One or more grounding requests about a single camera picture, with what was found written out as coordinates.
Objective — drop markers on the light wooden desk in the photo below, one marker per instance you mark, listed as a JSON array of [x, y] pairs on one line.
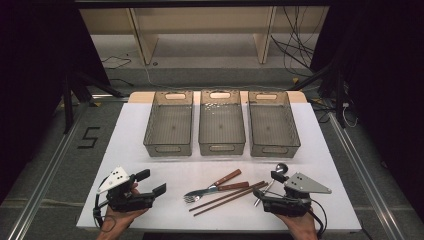
[[200, 23]]

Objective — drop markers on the person's right hand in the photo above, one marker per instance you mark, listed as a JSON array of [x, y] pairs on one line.
[[300, 225]]

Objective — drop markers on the smoky clear plastic bin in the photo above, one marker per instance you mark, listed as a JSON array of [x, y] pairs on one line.
[[170, 128], [221, 126], [273, 128]]

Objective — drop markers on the brown wooden chopstick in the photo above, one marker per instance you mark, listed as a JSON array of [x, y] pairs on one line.
[[230, 201], [226, 196]]

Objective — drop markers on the black curtain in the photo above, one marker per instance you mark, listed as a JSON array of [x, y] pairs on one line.
[[36, 66], [383, 83]]

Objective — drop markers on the black metal stand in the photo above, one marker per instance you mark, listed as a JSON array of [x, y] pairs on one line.
[[338, 90], [68, 106]]

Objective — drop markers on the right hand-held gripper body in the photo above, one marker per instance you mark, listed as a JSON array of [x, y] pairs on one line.
[[308, 185]]

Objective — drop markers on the metal spoon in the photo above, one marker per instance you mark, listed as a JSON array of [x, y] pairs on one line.
[[282, 167]]

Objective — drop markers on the aluminium floor rail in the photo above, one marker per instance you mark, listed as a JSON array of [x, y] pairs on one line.
[[46, 176], [363, 170]]

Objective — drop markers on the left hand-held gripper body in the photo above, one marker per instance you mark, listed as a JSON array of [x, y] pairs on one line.
[[115, 180]]

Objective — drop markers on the person's left hand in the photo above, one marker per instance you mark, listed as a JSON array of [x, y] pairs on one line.
[[116, 220]]

